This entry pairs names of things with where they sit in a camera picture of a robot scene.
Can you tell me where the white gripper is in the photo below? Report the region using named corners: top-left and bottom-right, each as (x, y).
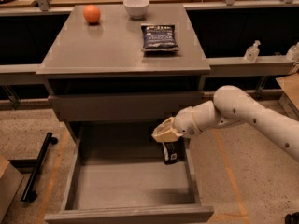
top-left (151, 106), bottom-right (201, 143)

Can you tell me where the dark rxbar chocolate bar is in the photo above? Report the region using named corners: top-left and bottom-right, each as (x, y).
top-left (162, 142), bottom-right (179, 165)

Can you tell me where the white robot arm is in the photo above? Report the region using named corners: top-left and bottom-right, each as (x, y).
top-left (152, 85), bottom-right (299, 161)

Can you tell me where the closed grey top drawer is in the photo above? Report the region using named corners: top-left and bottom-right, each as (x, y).
top-left (49, 91), bottom-right (202, 121)

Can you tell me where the open grey middle drawer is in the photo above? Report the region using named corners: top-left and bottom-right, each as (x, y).
top-left (45, 122), bottom-right (214, 224)

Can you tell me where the grey drawer cabinet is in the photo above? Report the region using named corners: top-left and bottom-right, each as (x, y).
top-left (36, 3), bottom-right (212, 142)

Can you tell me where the blue chip bag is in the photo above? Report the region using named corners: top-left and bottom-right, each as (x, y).
top-left (141, 24), bottom-right (179, 52)

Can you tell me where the clear sanitizer pump bottle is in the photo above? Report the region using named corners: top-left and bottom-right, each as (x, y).
top-left (244, 40), bottom-right (261, 63)

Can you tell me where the white ceramic bowl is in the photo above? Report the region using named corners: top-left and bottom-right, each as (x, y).
top-left (123, 0), bottom-right (150, 19)

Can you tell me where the cardboard box right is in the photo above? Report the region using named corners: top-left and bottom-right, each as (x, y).
top-left (277, 73), bottom-right (299, 120)

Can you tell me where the cardboard box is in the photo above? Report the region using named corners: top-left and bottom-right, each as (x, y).
top-left (0, 155), bottom-right (22, 223)
top-left (277, 73), bottom-right (299, 120)

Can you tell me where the orange fruit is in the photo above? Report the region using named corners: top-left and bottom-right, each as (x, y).
top-left (83, 5), bottom-right (101, 23)

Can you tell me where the black metal bar stand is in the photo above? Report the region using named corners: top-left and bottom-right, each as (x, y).
top-left (21, 133), bottom-right (58, 202)

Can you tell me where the cardboard box left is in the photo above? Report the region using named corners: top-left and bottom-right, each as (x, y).
top-left (0, 155), bottom-right (22, 223)

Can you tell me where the grey metal rail shelf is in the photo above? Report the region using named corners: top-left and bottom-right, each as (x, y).
top-left (0, 4), bottom-right (298, 85)

